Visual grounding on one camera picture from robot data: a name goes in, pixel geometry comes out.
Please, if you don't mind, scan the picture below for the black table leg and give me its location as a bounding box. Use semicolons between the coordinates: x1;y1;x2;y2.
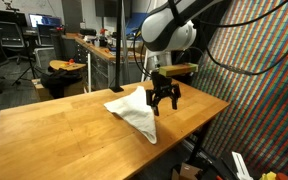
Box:
187;121;215;166

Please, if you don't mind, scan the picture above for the tan wrist camera block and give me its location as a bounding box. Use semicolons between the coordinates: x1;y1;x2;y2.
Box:
158;62;199;78

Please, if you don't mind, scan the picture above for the multicoloured striped curtain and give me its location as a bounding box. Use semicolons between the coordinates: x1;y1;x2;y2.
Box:
190;0;288;180

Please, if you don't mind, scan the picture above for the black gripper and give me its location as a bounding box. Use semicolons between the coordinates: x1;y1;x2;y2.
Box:
145;71;182;117

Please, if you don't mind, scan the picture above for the blue board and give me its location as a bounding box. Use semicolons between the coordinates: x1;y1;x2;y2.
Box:
125;12;152;42

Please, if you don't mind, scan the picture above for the white cloth towel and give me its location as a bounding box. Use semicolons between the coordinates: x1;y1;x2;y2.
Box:
103;85;158;145

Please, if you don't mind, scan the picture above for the white plastic bracket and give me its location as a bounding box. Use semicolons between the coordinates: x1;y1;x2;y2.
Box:
231;151;254;180

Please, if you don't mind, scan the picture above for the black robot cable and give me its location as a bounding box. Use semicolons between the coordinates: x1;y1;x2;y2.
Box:
202;31;288;76
195;0;288;28

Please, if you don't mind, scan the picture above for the black bag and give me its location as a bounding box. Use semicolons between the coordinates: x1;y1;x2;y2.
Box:
39;68;85;100

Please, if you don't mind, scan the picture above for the round wooden stool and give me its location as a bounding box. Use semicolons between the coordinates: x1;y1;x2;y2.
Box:
48;59;87;72

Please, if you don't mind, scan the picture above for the dark wall cabinet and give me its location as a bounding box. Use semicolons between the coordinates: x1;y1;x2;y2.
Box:
94;0;133;18

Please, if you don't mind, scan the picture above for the black device on bench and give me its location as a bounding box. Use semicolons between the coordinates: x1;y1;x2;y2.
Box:
79;28;98;37

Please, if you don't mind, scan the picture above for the cardboard box under table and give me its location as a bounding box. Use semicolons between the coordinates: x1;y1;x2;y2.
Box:
171;162;202;180

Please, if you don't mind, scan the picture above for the grey metal post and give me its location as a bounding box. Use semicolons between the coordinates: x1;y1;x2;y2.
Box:
121;0;131;85

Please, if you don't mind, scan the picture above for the wooden top metal workbench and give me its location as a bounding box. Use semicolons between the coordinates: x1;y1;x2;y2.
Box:
74;33;146;92

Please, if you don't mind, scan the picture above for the black tripod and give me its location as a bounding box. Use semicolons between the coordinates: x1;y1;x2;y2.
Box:
12;33;44;87

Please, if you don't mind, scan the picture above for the mesh back office chair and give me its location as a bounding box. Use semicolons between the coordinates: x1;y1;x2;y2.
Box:
0;20;28;65

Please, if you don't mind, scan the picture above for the lit computer monitor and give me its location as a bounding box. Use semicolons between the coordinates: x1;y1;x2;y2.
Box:
28;13;63;29

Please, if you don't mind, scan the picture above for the cardboard box under bag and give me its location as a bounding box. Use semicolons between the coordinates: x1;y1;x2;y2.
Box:
31;78;87;103

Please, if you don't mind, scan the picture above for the yellow object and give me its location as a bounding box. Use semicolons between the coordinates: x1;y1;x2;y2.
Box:
259;171;278;180

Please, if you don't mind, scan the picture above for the dark computer monitor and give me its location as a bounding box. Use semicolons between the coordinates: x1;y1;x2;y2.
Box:
0;8;28;28

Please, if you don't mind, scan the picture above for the small orange object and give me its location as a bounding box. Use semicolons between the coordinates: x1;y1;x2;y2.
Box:
63;58;77;66

